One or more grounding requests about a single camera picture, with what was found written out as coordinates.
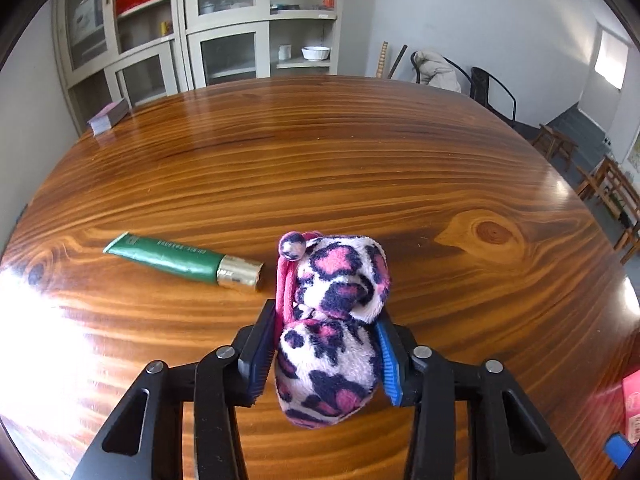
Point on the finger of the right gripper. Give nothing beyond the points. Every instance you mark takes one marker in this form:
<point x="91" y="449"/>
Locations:
<point x="618" y="449"/>

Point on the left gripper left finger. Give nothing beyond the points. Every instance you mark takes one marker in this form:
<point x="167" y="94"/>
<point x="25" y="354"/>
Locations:
<point x="142" y="438"/>

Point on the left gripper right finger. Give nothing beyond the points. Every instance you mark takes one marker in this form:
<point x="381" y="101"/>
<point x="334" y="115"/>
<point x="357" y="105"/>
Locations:
<point x="508" y="436"/>

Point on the leopard print fabric pouch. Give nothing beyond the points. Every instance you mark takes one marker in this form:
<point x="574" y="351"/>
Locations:
<point x="330" y="290"/>

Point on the pink metal tin box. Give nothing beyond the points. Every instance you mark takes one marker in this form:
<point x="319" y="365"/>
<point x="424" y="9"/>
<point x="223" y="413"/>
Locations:
<point x="631" y="392"/>

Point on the green pen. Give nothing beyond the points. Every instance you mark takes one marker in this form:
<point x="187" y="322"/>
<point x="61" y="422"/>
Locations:
<point x="193" y="263"/>

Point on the wooden table with benches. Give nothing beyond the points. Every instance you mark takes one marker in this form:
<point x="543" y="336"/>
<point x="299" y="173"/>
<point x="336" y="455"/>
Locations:
<point x="610" y="186"/>

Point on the wooden stool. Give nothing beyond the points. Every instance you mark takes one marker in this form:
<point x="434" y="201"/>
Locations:
<point x="551" y="142"/>

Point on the small card box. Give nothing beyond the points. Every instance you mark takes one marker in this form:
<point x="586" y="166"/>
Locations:
<point x="110" y="115"/>

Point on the black metal chair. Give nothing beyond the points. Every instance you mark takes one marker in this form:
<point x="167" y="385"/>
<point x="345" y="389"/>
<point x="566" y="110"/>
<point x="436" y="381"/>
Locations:
<point x="485" y="87"/>

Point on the white padded jacket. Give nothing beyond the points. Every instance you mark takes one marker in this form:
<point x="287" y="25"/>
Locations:
<point x="434" y="71"/>

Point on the wooden ruler stick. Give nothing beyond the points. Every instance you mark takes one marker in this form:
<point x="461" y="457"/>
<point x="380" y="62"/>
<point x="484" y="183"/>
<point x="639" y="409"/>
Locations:
<point x="380" y="67"/>

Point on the grey glass door cabinet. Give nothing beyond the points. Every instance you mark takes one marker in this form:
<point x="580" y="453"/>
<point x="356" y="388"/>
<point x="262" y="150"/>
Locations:
<point x="165" y="47"/>

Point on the white bowl on shelf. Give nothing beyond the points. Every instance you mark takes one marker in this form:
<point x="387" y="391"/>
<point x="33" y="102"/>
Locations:
<point x="316" y="53"/>

